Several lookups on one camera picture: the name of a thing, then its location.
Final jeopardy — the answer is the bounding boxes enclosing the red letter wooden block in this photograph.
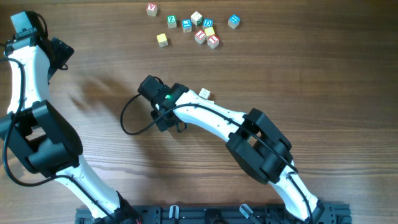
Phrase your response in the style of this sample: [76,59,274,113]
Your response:
[146,2,158,17]

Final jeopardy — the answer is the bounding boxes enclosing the blue D wooden block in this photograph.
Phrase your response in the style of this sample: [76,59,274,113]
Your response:
[202,18,213,29]

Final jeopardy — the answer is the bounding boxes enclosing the plain animal wooden block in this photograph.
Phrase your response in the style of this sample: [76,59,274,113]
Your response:
[191,11,203,26]

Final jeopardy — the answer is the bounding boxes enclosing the blue L wooden block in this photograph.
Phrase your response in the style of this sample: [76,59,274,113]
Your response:
[182,19,192,33]

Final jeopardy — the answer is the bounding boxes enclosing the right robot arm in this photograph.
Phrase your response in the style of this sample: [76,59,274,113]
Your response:
[138,76,324,223]

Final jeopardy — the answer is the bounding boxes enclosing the left black cable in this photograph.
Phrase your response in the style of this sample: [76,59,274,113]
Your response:
[0,57,116,224]

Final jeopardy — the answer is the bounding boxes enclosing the red I block lower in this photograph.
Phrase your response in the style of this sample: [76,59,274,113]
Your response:
[207,35,220,49]

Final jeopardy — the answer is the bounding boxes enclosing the yellow S wooden block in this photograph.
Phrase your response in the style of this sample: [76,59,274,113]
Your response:
[157,33,168,47]

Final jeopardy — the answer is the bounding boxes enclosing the right black cable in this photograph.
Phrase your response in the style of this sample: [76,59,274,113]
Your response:
[120,93,313,224]

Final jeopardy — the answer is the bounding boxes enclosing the green Z wooden block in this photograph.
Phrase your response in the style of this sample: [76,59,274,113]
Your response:
[167,15,177,29]

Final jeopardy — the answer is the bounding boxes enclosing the number 2 wooden block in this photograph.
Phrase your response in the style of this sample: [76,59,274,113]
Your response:
[199,88,211,100]

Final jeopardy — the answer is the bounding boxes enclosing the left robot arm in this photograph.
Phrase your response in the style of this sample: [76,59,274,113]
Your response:
[1,11,141,223]

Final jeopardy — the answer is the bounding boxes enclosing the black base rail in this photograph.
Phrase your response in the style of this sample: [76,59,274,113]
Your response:
[74,202,352,224]

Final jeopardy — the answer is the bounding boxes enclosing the yellow C wooden block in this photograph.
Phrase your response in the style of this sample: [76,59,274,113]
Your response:
[204,27,215,39]

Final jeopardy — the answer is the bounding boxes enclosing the blue H wooden block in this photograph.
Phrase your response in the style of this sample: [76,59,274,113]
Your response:
[228,14,241,29]

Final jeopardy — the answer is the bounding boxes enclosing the black cable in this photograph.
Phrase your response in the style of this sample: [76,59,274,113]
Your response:
[120,93,313,224]
[0,57,116,224]

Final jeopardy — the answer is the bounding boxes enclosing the red I wooden block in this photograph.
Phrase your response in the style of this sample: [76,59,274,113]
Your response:
[194,30,206,44]

